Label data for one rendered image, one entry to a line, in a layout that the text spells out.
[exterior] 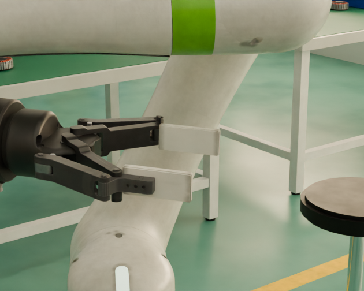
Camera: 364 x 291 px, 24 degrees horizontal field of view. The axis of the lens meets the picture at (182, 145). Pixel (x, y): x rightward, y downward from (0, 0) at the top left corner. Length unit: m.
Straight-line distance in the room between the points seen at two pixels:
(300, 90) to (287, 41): 2.93
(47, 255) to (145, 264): 2.41
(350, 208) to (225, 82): 1.33
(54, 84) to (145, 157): 1.93
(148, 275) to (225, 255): 2.39
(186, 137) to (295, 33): 0.17
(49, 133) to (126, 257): 0.18
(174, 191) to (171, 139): 0.14
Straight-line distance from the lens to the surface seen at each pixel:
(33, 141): 0.90
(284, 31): 0.90
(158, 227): 1.13
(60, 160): 0.85
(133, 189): 0.82
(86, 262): 1.01
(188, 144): 0.95
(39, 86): 2.99
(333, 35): 3.88
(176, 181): 0.82
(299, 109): 3.86
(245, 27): 0.89
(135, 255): 1.02
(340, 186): 2.52
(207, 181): 3.59
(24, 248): 3.48
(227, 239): 3.51
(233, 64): 1.08
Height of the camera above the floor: 1.43
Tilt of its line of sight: 18 degrees down
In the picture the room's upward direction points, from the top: straight up
